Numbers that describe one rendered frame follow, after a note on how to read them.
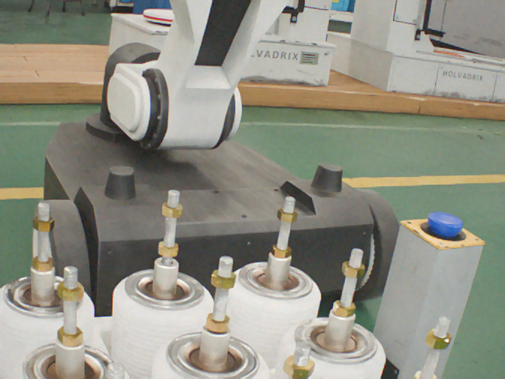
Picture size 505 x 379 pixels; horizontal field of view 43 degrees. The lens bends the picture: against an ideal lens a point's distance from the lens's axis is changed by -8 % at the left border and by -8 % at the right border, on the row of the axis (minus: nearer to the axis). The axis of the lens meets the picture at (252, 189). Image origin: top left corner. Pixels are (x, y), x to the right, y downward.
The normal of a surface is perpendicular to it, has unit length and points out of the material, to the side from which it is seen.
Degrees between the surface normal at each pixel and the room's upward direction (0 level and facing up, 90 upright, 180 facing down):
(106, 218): 45
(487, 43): 90
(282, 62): 90
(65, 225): 31
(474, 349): 0
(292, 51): 90
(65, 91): 90
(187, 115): 106
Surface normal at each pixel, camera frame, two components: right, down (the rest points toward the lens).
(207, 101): 0.37, 0.66
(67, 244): 0.39, -0.45
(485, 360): 0.14, -0.93
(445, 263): 0.43, 0.35
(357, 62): -0.88, 0.03
